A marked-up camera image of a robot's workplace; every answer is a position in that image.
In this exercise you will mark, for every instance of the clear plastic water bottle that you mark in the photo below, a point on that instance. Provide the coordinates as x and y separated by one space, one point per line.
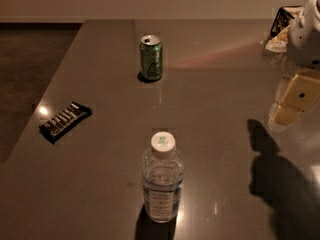
162 176

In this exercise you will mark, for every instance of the white crumpled packet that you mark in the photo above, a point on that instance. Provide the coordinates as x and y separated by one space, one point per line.
278 43

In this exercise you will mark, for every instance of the black wire basket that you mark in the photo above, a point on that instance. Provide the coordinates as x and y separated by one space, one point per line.
283 18

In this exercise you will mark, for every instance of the green soda can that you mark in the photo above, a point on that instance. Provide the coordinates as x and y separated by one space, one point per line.
151 57

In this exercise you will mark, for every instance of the black snack bar wrapper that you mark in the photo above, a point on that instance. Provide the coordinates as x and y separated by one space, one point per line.
64 121

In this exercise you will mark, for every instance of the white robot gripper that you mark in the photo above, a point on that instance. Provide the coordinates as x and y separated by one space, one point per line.
305 40

